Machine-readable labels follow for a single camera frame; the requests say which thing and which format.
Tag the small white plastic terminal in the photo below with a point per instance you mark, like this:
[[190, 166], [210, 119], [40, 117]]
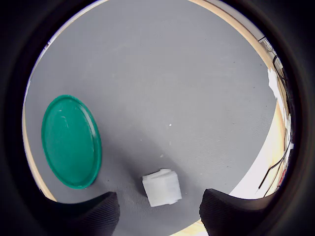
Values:
[[162, 188]]

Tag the round green lid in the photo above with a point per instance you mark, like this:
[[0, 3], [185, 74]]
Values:
[[71, 142]]

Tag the white tape piece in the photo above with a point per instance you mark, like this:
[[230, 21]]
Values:
[[272, 84]]

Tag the dark grey mat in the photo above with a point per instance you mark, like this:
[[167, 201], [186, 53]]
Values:
[[160, 86]]

